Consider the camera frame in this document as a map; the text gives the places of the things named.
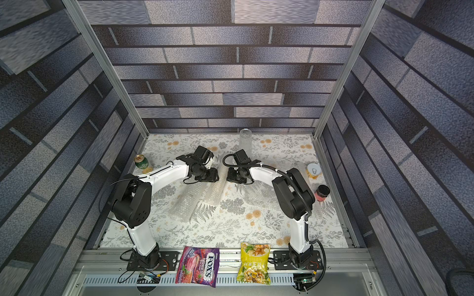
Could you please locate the bubble wrap sheet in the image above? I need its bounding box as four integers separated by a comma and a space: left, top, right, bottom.
234, 181, 283, 213

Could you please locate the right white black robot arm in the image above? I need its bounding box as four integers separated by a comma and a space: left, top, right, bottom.
222, 149, 316, 266

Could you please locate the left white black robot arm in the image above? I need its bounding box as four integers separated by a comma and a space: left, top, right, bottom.
111, 146, 219, 263

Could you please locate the green drink can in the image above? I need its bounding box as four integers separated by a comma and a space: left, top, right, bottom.
134, 154, 149, 170

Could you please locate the white lidded cup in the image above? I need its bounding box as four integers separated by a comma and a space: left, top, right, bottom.
306, 163, 322, 180

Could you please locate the dark red jar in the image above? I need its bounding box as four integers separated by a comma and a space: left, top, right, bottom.
315, 185, 330, 202

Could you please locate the yellow snack bag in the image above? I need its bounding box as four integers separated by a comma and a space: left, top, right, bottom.
237, 242, 271, 285

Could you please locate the purple Fox's candy bag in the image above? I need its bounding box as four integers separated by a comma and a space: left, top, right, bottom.
175, 246, 220, 288

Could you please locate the right black corrugated cable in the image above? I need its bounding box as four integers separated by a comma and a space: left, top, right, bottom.
221, 153, 327, 291

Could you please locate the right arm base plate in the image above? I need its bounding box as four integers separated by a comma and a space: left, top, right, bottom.
272, 250, 325, 271

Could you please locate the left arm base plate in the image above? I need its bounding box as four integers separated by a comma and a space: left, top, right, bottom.
125, 250, 180, 272

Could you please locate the aluminium front rail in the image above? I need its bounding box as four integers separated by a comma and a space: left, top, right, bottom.
63, 249, 387, 296

